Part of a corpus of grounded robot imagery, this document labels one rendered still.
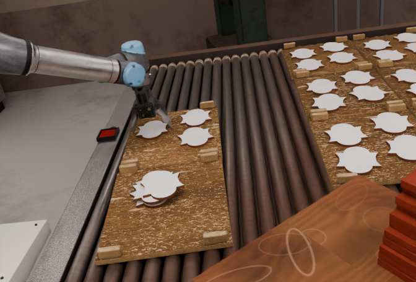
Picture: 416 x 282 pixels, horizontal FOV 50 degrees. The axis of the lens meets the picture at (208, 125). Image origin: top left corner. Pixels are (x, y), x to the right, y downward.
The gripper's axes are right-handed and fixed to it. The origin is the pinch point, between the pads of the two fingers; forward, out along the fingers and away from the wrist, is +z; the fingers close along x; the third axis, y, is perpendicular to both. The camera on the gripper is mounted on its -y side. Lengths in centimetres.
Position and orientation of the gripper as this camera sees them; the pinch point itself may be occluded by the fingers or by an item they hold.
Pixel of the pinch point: (152, 129)
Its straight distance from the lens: 172.4
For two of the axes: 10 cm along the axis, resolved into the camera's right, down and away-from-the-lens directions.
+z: 1.4, 8.7, 4.7
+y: 0.3, 4.7, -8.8
